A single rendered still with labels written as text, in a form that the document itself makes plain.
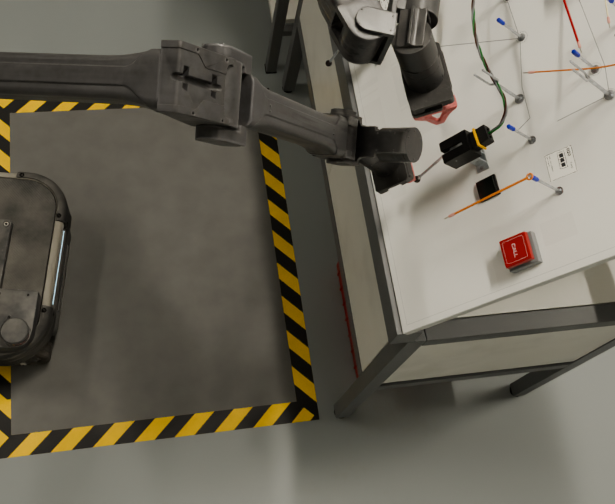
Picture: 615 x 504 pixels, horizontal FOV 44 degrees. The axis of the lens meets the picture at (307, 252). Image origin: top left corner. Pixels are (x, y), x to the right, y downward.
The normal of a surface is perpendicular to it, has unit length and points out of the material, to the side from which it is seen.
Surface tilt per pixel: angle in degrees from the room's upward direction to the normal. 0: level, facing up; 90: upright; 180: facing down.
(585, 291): 0
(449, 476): 0
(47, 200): 0
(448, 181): 52
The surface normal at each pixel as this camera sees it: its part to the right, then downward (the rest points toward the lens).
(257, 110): 0.91, 0.08
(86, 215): 0.15, -0.39
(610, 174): -0.68, -0.18
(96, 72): -0.21, 0.01
